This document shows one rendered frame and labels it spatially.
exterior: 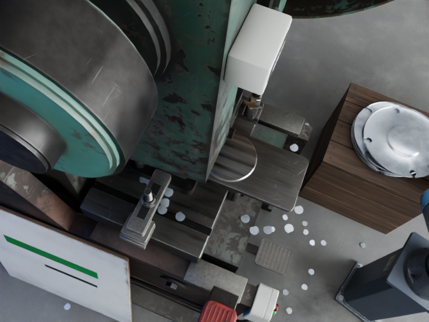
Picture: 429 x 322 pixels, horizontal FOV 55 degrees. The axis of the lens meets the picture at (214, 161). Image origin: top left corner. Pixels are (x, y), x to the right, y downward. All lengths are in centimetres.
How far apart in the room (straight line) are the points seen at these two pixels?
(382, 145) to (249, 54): 121
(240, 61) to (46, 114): 17
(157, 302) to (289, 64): 128
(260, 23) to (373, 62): 193
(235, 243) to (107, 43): 77
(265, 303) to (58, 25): 84
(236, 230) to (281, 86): 116
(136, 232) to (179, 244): 10
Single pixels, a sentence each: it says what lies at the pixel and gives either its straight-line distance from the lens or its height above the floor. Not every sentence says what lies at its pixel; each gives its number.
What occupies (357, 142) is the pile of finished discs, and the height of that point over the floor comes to 38.
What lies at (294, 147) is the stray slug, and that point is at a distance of 113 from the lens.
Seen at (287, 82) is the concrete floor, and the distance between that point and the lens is 207.
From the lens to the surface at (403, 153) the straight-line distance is 155.
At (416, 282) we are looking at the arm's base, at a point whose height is 49.
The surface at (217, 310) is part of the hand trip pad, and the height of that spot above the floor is 76.
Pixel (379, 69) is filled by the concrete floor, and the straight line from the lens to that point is 229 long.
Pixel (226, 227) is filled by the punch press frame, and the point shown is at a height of 64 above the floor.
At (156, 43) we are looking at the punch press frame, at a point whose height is 135.
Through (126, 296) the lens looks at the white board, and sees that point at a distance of 131.
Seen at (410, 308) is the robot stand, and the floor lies 36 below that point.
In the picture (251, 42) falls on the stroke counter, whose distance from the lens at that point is 38.
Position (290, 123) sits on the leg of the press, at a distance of 117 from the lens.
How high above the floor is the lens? 161
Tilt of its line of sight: 64 degrees down
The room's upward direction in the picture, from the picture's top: 10 degrees clockwise
